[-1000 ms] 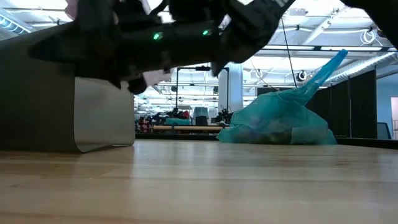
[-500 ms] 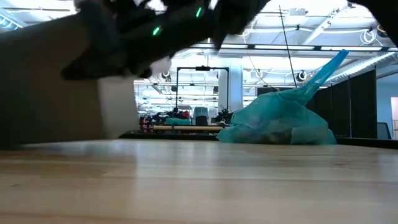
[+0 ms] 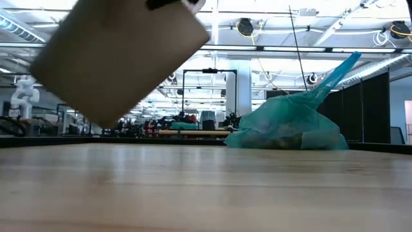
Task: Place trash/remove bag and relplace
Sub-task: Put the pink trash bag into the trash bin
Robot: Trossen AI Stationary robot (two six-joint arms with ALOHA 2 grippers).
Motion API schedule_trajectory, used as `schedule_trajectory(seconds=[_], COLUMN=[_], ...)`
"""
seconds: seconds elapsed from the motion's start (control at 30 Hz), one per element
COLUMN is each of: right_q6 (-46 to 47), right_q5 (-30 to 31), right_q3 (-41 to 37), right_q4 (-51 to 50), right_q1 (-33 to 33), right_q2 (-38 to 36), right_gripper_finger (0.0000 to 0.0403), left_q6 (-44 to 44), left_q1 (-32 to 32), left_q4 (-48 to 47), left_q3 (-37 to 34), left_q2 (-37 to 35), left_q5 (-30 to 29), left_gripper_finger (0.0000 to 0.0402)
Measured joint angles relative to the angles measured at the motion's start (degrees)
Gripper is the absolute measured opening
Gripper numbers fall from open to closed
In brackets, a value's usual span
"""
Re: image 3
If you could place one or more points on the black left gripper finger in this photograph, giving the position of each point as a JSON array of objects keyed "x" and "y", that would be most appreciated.
[{"x": 161, "y": 4}]

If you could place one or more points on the teal trash bag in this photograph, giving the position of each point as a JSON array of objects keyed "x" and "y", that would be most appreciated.
[{"x": 283, "y": 122}]

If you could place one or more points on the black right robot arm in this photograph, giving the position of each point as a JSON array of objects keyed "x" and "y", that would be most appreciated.
[{"x": 410, "y": 4}]

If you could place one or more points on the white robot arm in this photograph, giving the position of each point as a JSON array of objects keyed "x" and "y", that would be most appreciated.
[{"x": 24, "y": 93}]

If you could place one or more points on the teal plastic tub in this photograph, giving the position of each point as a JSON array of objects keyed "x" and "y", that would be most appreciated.
[{"x": 183, "y": 125}]

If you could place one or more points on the grey plastic container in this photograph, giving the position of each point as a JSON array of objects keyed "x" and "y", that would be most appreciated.
[{"x": 207, "y": 119}]

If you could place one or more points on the long wooden table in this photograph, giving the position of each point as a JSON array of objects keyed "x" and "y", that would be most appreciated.
[{"x": 193, "y": 132}]

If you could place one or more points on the black tabletop robot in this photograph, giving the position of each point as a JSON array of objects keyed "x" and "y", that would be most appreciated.
[{"x": 231, "y": 120}]

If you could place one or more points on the thin black pole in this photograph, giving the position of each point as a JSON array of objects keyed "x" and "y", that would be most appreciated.
[{"x": 298, "y": 48}]

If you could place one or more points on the black monitor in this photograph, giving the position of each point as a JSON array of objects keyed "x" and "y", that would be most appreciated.
[{"x": 283, "y": 93}]

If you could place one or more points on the round black white lamp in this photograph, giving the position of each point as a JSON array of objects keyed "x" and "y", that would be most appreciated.
[{"x": 312, "y": 78}]

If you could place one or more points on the black room divider panel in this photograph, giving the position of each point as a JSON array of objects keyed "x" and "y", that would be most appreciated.
[{"x": 351, "y": 106}]

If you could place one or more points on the black gantry frame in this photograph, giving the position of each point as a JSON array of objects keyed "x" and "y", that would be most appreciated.
[{"x": 183, "y": 93}]

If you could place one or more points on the black aluminium table frame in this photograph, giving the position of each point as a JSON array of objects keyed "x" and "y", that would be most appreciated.
[{"x": 42, "y": 141}]

